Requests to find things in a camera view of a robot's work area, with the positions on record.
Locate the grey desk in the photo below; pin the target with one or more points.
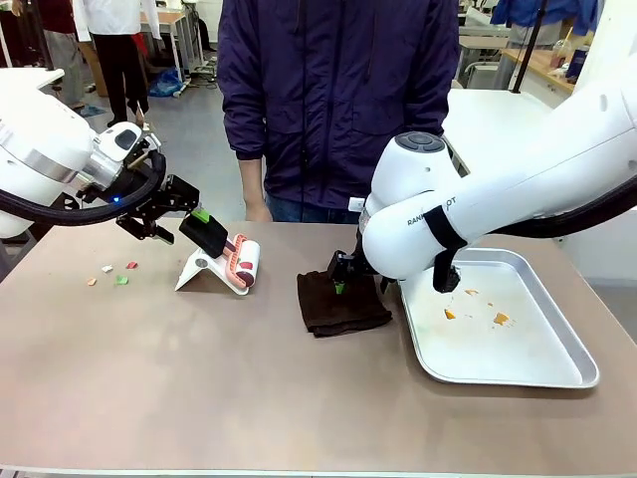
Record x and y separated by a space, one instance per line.
478 74

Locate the pink lint roller black grip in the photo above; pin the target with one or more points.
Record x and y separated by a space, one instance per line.
206 236

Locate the green paper scrap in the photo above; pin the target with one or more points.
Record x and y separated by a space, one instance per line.
121 280

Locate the black pole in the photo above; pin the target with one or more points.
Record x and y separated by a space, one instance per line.
527 50

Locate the blue plastic bag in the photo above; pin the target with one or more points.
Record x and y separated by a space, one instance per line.
166 82

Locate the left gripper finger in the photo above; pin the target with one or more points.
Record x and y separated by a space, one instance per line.
201 215
149 229

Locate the dark blue box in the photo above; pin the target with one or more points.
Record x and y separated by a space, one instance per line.
579 65

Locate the large white table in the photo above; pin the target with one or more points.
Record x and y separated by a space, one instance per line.
497 114

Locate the person in dark red top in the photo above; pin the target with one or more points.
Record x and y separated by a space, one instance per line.
64 55

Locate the silver metal tray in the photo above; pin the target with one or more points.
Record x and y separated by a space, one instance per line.
497 353

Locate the wooden table with items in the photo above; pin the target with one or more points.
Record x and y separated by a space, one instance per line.
542 65

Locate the wooden top desk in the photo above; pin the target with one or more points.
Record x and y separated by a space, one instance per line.
169 20

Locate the white lint roller stand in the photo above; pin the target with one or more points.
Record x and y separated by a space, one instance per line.
199 271

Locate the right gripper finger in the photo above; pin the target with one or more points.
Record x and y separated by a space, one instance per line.
385 286
338 271

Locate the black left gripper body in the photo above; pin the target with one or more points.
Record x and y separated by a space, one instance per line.
179 194

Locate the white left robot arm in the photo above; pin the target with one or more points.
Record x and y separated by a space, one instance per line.
40 144

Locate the dark brown cloth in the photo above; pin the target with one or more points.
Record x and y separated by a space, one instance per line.
343 313

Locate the small white tag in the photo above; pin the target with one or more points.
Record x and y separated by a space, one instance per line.
356 204

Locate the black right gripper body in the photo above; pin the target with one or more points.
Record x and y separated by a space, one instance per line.
357 264

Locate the clear plastic cup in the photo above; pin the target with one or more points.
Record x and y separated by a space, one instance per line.
560 57

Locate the person right hand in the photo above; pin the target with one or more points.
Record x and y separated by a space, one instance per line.
258 210

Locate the person right forearm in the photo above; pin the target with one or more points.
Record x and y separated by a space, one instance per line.
251 179

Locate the person torso purple jacket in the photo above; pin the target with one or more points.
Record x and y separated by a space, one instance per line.
323 99

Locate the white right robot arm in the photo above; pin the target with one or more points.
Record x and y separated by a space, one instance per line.
522 164

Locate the person in blue jacket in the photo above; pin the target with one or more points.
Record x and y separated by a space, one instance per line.
547 12

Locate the person in white coat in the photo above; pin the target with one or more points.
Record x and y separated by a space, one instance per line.
114 15

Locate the blue jeans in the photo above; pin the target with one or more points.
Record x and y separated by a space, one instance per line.
298 211

